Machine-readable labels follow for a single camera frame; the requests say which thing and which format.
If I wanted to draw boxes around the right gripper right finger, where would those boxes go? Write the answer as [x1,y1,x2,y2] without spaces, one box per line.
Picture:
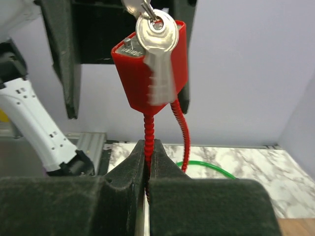
[149,140,281,236]

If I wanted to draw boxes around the red cable seal lock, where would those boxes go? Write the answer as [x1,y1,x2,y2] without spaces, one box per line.
[110,20,191,205]

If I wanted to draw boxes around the aluminium extrusion rail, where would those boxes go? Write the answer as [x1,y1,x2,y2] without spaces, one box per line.
[66,132,106,174]

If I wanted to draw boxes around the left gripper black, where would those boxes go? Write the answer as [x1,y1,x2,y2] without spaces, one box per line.
[38,0,197,119]

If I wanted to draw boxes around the green cable loop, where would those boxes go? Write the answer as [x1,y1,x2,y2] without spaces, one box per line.
[175,160,237,180]

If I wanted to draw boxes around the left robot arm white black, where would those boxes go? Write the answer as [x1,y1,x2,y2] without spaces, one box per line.
[0,0,194,176]

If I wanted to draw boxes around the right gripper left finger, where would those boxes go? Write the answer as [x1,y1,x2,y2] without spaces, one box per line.
[0,140,144,236]

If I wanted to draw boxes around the wooden board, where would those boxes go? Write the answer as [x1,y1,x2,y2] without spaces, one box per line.
[278,218,315,236]

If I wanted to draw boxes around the small silver key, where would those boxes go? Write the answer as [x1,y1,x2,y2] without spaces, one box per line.
[122,0,179,106]

